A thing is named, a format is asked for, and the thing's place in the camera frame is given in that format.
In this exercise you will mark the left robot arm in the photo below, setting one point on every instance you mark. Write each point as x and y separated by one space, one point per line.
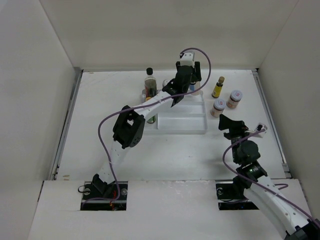
130 123

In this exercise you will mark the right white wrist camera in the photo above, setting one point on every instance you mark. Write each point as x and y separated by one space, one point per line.
261 130

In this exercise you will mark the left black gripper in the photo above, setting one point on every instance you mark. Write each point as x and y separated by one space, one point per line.
197 71

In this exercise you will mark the white divided organizer tray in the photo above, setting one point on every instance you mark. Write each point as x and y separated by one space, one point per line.
187 117

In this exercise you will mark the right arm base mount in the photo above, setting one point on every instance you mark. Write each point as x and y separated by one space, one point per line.
230 196

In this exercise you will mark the white granule jar blue label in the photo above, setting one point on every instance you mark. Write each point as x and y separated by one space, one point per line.
165 82

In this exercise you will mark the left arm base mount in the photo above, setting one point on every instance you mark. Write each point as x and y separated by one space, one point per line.
98 195

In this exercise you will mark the orange spice jar front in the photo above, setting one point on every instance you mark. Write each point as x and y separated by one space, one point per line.
218 107

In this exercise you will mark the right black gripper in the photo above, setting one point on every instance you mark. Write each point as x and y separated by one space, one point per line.
235 127

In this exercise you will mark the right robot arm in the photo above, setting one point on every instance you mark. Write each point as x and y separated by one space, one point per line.
251 182

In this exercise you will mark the dark soy sauce bottle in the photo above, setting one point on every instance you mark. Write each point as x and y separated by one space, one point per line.
150 83

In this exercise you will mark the small yellow oil bottle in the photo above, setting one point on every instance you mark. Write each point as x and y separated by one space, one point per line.
218 87

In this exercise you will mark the orange spice jar back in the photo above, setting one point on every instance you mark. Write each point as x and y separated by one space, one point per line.
234 99

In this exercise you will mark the orange spice jar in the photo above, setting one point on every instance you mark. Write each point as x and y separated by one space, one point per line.
234 99
218 107

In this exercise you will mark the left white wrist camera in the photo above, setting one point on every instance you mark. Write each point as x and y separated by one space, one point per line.
187 58

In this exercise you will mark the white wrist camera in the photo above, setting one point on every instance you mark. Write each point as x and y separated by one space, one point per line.
187 58
261 130

